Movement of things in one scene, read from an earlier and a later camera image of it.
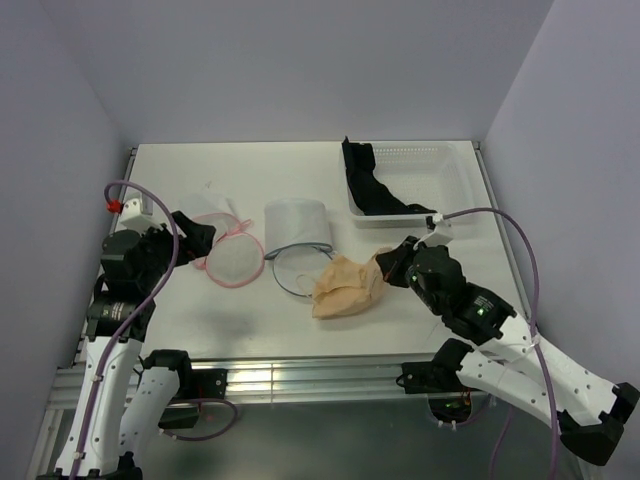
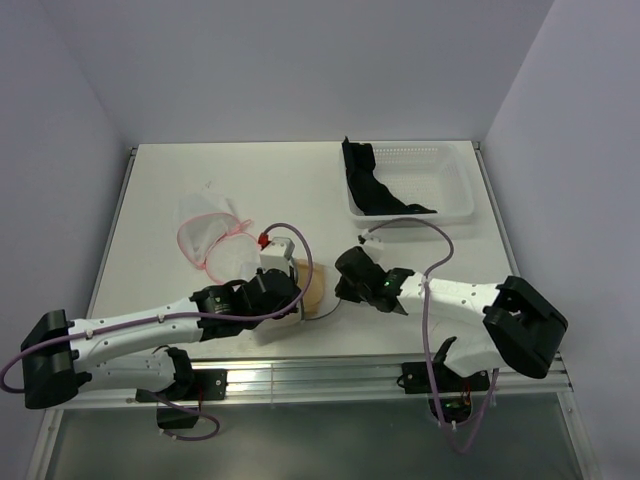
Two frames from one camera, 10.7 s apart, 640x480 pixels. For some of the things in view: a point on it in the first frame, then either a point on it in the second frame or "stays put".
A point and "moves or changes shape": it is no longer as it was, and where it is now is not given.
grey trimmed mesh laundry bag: x=298 y=242 -> x=280 y=330
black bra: x=371 y=195 stays put
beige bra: x=343 y=286 moves or changes shape
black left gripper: x=197 y=240 -> x=292 y=297
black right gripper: x=392 y=261 -> x=347 y=293
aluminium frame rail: x=311 y=378 stays put
